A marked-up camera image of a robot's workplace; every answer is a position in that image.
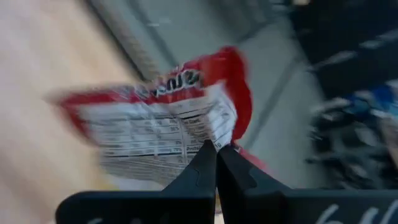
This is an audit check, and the black equipment case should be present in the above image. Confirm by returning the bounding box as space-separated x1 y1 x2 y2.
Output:
289 0 398 97

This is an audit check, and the red ramen noodle pack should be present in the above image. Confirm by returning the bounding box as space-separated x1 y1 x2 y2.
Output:
46 45 268 187

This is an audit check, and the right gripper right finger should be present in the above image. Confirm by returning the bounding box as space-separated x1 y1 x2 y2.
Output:
216 144 398 224

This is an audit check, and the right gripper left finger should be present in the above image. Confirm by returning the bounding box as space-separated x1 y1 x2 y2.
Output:
55 139 217 224

